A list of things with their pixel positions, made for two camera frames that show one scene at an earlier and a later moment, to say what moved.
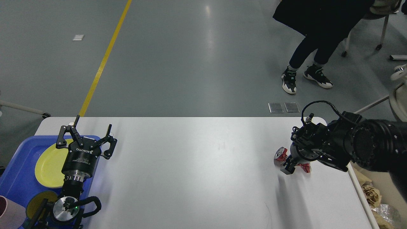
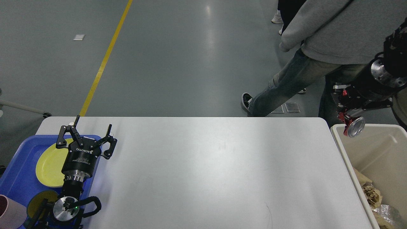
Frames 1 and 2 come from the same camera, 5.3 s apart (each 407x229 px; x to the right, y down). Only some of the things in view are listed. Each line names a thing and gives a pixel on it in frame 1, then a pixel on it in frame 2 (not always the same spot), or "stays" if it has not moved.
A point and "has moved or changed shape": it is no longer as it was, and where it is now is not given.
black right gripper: [300, 154] to [382, 81]
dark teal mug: [34, 205] stays
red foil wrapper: [280, 155] has moved or changed shape
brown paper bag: [362, 179] stays
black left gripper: [81, 161] stays
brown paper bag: [382, 223] stays
